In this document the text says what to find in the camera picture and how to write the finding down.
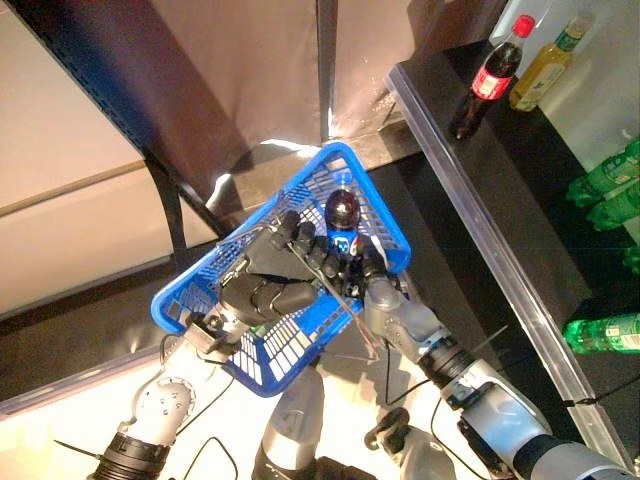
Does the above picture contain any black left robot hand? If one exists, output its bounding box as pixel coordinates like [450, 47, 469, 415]
[215, 209, 365, 327]

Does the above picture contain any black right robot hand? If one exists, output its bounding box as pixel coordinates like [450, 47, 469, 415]
[347, 237, 389, 302]

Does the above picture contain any pepsi cola bottle blue cap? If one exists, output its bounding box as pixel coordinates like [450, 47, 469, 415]
[323, 188, 364, 261]

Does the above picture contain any metal wire basket handle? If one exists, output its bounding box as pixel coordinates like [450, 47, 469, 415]
[215, 224, 386, 360]

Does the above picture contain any blue plastic shopping basket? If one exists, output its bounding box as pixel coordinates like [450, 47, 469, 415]
[150, 141, 412, 399]

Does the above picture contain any black shelf base board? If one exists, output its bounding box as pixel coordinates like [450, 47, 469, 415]
[367, 159, 591, 480]

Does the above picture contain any dark side plinth beam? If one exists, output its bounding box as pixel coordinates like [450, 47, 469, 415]
[219, 127, 421, 211]

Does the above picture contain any silver left robot leg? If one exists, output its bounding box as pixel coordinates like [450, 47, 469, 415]
[251, 367, 327, 480]

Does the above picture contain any silver robot leg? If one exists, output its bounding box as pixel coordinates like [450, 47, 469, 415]
[394, 424, 459, 480]
[251, 367, 327, 480]

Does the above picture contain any black robot foot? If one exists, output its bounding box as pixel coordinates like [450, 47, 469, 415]
[364, 407, 412, 454]

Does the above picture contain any silver right robot leg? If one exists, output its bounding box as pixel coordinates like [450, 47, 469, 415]
[394, 424, 459, 480]

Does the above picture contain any coca-cola bottle red cap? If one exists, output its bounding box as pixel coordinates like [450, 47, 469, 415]
[448, 14, 536, 140]

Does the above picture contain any yellow tea bottle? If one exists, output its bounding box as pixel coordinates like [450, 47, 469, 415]
[508, 12, 594, 112]

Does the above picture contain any dark blue metal upright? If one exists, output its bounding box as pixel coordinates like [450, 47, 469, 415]
[7, 0, 236, 254]

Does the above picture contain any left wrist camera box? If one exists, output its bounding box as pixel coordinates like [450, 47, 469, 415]
[185, 319, 242, 357]

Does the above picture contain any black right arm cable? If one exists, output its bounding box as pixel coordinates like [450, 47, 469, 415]
[382, 339, 494, 480]

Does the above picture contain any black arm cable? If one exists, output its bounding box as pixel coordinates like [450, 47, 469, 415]
[158, 332, 239, 480]
[382, 339, 494, 480]

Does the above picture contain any black shelf board clear rail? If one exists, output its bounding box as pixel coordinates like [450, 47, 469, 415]
[384, 39, 640, 471]

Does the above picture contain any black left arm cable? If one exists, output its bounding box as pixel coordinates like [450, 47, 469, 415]
[158, 332, 239, 480]

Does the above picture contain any black low shelf with rail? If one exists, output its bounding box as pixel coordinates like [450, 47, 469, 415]
[0, 239, 221, 416]

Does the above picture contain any black metal frame bar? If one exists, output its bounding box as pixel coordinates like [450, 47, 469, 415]
[315, 0, 337, 144]

